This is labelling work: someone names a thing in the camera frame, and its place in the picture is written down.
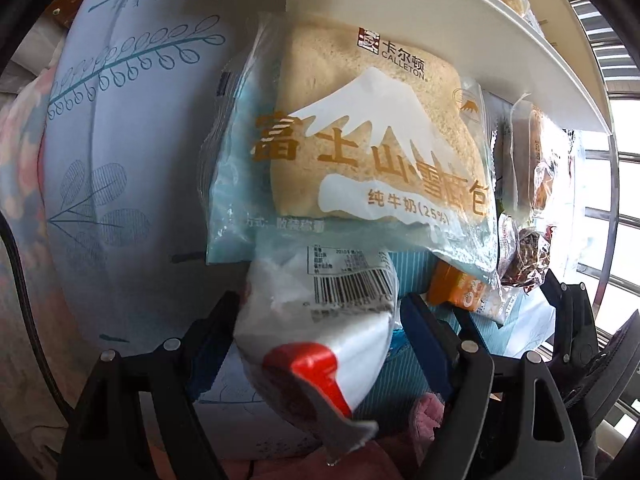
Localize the small orange snack packet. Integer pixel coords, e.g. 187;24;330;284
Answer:
427;260;506;323

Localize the clear packet with red print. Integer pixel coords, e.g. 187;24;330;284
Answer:
492;210;521;281

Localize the floral pink blanket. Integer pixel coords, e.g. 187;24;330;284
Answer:
0;35;66;461

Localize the bread packet with blue edges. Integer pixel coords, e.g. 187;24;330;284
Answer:
205;10;501;291

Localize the light blue leaf-print tablecloth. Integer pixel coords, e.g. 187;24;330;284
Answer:
37;0;591;461

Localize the clear walnut packet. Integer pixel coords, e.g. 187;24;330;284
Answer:
500;227;553;288

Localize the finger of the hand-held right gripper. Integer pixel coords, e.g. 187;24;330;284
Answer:
450;305;493;361
542;270;606;386

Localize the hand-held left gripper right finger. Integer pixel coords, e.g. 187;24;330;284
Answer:
400;292;586;480

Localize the white plastic bin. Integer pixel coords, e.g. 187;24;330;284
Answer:
285;0;613;133

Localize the black cable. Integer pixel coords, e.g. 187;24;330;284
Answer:
0;210;76;426

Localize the red and white snack packet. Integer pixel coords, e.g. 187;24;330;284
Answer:
232;247;401;463

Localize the window frame with metal grille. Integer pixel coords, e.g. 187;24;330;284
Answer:
565;0;640;441

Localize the orange cake packet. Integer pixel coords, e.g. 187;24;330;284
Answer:
500;102;571;226

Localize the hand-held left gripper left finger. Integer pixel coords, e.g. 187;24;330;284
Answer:
57;290;241;480

